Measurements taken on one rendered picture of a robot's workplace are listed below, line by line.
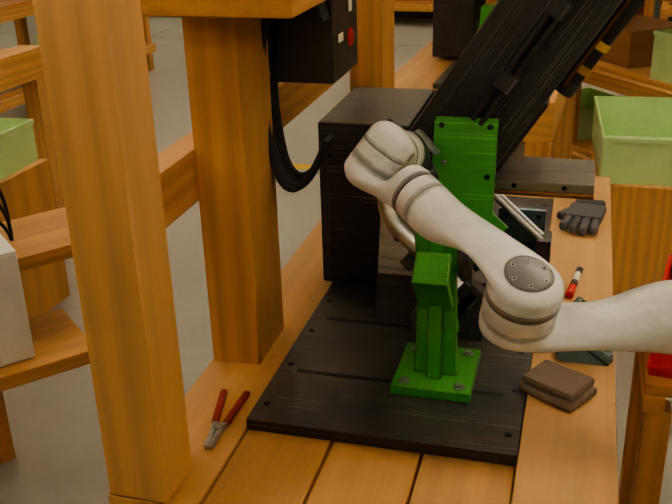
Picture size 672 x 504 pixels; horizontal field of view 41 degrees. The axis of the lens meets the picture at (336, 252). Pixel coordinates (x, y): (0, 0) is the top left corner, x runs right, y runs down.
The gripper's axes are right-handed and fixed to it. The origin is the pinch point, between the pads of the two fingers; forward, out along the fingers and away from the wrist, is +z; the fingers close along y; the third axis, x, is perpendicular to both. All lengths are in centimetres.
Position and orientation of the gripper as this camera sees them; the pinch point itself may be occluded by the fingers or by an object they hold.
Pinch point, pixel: (417, 151)
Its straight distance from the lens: 158.6
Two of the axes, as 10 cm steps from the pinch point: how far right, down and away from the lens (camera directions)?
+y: -6.3, -7.7, 0.7
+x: -7.3, 6.2, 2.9
